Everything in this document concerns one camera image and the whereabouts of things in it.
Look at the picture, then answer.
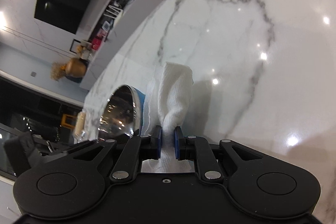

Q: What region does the blue steel bowl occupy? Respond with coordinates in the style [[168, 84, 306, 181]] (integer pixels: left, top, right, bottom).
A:
[[98, 85, 145, 144]]

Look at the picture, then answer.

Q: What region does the white paper towel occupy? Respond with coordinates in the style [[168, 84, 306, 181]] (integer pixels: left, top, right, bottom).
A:
[[141, 62, 193, 173]]

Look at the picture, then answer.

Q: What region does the clear plastic packet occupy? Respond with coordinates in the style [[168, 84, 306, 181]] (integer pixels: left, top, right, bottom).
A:
[[72, 111, 86, 143]]

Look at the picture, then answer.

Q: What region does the dried beige flower bunch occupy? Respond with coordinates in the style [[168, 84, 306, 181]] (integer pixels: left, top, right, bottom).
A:
[[50, 62, 66, 81]]

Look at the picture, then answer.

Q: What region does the golden round vase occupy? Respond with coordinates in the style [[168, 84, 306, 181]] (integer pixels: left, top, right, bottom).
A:
[[65, 58, 87, 78]]

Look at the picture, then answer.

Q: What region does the pink red box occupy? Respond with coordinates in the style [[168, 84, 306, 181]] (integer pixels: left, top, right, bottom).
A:
[[91, 35, 103, 51]]

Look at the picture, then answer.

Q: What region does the white framed picture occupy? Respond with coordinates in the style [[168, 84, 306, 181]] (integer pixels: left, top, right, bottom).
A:
[[101, 21, 110, 32]]

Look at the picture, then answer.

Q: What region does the black picture frame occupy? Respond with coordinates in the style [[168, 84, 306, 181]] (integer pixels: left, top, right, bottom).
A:
[[70, 39, 81, 53]]

